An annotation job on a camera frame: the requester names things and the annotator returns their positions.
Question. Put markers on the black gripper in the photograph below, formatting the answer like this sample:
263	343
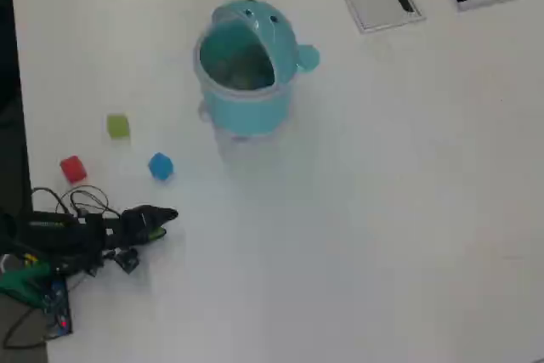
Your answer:
117	231

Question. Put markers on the blue lego block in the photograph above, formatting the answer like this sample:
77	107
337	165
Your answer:
160	166

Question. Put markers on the red lego block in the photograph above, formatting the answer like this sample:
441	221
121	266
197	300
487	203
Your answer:
73	168

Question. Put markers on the green lego block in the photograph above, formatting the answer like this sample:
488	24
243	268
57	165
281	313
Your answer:
117	126

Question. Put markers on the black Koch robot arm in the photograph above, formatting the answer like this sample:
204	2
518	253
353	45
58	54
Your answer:
55	231

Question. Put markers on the teal whale-shaped bin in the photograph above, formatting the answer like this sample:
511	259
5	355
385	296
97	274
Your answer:
246	108

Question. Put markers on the blue circuit board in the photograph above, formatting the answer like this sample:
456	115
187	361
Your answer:
59	307

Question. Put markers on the green table clamp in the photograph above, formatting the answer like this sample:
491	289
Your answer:
21	282

